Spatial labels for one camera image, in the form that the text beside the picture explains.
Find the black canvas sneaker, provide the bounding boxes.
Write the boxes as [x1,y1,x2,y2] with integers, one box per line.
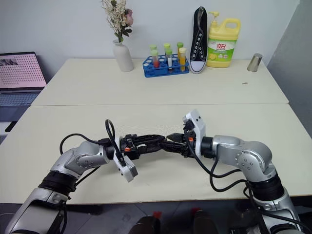
[189,6,208,75]

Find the test tube with orange liquid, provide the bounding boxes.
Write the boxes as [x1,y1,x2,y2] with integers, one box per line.
[178,47,188,72]

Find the test tube with white label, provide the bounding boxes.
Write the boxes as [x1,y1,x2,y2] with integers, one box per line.
[165,48,174,74]

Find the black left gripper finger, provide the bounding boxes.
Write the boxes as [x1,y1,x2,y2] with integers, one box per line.
[145,143,164,154]
[136,134,167,145]

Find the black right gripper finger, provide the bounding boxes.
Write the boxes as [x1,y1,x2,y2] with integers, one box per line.
[160,142,189,155]
[167,132,187,143]

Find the blue test tube rack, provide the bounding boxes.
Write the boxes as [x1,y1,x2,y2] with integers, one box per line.
[142,54,190,78]

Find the test tube with red liquid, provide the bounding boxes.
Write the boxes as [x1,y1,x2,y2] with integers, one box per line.
[150,50,160,69]

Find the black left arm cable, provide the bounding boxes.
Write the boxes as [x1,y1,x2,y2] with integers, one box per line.
[59,119,128,195]

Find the dried flower bouquet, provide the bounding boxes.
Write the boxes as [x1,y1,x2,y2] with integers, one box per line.
[101,0,134,43]

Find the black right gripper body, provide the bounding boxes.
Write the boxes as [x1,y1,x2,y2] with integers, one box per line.
[182,121,196,159]

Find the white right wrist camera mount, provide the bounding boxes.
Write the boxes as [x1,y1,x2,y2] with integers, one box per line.
[181,109,207,159]

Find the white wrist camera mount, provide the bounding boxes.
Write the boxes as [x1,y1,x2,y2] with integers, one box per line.
[112,136,139,183]
[181,109,207,159]

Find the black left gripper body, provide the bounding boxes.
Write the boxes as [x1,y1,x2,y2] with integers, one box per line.
[118,134,147,159]

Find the silver metal cup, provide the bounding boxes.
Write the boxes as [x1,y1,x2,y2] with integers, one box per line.
[246,53,263,73]

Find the open laptop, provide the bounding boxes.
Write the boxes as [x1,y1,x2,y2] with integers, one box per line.
[0,51,48,108]

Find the yellow detergent pump bottle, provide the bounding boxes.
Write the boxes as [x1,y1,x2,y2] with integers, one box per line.
[206,10,241,69]

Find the white ceramic vase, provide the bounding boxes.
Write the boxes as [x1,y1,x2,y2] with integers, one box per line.
[112,39,135,73]

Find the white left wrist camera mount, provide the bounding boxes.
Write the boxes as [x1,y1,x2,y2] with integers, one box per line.
[112,136,139,183]

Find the dark rounded shape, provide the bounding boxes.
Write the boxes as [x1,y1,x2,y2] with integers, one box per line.
[192,207,220,234]
[135,211,162,234]

